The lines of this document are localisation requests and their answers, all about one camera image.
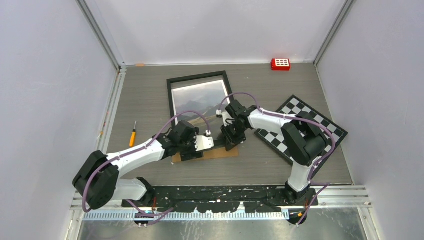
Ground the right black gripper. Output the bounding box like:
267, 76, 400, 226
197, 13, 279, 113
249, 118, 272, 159
221, 121, 248, 151

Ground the brown fibreboard backing board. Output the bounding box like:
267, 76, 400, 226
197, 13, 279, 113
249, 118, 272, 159
171, 147, 239, 164

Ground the landscape photo print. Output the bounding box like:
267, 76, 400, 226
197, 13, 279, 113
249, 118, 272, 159
172, 80, 233, 142

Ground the orange handled screwdriver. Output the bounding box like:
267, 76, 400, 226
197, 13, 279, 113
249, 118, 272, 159
129, 121, 137, 148

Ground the black picture frame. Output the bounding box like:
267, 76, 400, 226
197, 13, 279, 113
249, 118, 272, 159
166, 70, 236, 150

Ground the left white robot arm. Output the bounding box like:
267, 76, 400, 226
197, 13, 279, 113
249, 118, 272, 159
72, 120, 214, 213

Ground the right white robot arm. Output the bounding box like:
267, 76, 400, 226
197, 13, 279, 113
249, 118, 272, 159
216, 100, 335, 205

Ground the red toy brick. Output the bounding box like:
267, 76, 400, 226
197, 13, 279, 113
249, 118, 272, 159
270, 58, 291, 71

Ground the black white checkerboard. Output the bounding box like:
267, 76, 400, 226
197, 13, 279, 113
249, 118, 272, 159
254, 95, 349, 168

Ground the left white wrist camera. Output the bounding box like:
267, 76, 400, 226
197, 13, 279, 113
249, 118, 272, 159
194, 135, 215, 152

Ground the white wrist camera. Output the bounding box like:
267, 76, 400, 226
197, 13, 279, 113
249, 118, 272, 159
216, 110, 234, 127
194, 135, 215, 152

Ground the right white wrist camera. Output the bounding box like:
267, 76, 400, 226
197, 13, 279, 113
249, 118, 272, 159
216, 110, 234, 127

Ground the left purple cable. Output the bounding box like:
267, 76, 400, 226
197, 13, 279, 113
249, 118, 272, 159
81, 110, 213, 227

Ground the purple cable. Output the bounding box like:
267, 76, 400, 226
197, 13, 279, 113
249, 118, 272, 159
81, 110, 213, 227
216, 92, 337, 227

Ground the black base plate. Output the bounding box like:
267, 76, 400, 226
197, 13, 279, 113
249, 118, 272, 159
134, 185, 316, 214

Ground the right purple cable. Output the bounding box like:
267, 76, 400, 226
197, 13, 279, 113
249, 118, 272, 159
216, 92, 337, 227

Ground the aluminium rail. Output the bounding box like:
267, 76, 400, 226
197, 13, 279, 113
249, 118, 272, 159
80, 185, 372, 224

